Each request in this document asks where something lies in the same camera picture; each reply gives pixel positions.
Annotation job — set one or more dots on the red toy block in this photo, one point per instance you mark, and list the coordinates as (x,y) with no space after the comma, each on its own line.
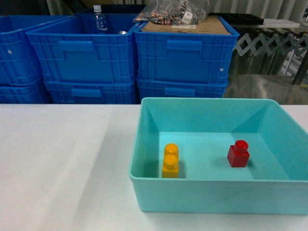
(238,154)

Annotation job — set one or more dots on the yellow toy block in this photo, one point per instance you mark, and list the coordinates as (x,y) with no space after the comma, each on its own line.
(170,166)

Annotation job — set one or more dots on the blue crate bottom right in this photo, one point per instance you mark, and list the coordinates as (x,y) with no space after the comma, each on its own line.
(155,88)

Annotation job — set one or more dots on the blue crate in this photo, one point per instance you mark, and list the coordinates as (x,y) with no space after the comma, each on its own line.
(155,88)
(35,93)
(70,51)
(91,93)
(19,64)
(187,58)

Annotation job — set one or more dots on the blue crate top right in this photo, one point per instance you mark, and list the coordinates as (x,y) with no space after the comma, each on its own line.
(187,58)

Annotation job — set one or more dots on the teal plastic tray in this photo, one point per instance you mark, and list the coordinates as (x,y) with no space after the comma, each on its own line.
(275,180)

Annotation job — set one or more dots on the silver can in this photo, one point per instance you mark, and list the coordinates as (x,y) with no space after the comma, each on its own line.
(122,32)

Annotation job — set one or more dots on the blue crate bottom middle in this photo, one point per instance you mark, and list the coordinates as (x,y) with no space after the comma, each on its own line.
(91,93)

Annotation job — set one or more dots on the clear plastic bag of parts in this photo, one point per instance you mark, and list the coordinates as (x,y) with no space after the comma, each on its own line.
(174,12)

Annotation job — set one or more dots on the blue crate top middle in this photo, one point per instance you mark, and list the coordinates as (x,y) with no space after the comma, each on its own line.
(70,51)

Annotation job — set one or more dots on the brown cardboard sheet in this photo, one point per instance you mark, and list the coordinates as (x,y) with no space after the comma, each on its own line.
(211,25)

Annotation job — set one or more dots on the clear water bottle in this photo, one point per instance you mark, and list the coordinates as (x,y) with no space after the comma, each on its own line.
(97,19)

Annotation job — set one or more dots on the blue crate bottom left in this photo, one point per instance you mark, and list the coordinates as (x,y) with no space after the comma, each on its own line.
(35,93)

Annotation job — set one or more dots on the blue crate top left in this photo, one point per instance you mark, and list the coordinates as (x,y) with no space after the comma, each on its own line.
(19,64)

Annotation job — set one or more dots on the grey expandable conveyor frame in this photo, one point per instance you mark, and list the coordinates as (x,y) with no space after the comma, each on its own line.
(270,45)

